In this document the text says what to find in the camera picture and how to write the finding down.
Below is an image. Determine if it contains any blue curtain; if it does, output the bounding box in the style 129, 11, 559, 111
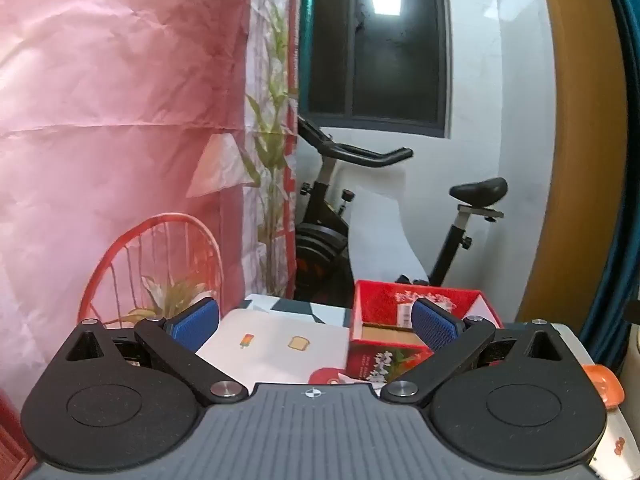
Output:
580, 0, 640, 367

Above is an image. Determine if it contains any red plastic bag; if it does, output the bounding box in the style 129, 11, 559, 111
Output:
307, 367, 381, 387

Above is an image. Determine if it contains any orange plastic object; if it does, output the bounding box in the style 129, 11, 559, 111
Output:
582, 365, 626, 407

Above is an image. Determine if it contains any pink printed backdrop cloth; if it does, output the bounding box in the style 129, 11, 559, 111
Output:
0, 0, 301, 398

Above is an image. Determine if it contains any white board sheet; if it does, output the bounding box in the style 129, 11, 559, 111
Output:
345, 187, 431, 306

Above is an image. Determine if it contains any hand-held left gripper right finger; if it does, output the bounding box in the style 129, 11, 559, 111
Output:
381, 297, 585, 406

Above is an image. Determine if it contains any red strawberry print box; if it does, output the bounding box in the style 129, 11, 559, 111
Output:
346, 280, 503, 386

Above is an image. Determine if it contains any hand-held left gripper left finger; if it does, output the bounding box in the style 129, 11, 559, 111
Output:
47, 297, 249, 405

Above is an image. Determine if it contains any wooden door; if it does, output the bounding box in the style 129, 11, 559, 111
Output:
517, 0, 626, 332

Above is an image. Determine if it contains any dark window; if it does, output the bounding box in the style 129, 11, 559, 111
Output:
300, 0, 451, 139

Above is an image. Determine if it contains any black exercise bike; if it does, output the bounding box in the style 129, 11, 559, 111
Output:
294, 115, 509, 306

